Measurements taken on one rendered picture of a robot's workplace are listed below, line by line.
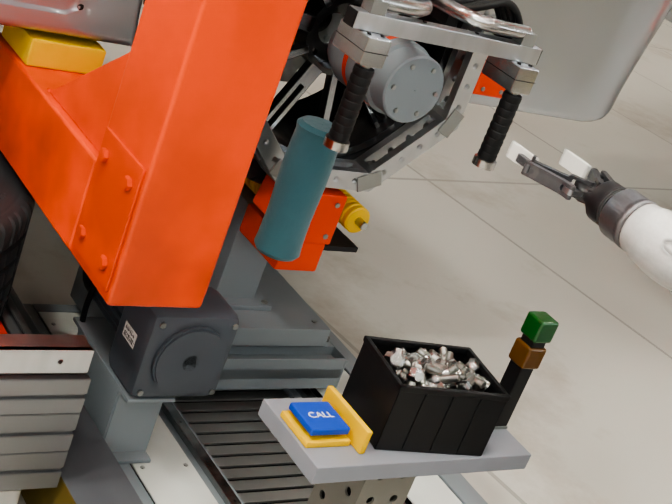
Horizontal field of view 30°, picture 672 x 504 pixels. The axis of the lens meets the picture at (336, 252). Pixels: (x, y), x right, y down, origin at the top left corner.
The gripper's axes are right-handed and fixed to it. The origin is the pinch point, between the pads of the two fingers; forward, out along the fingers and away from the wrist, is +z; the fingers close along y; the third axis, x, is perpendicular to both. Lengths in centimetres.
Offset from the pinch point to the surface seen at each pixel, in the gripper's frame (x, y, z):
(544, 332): -18.9, -13.0, -28.2
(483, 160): -6.7, -1.8, 10.9
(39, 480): -70, -73, 4
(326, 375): -70, 4, 35
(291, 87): -10, -25, 43
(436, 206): -82, 130, 155
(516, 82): 9.0, -2.2, 10.6
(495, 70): 8.8, -2.8, 16.1
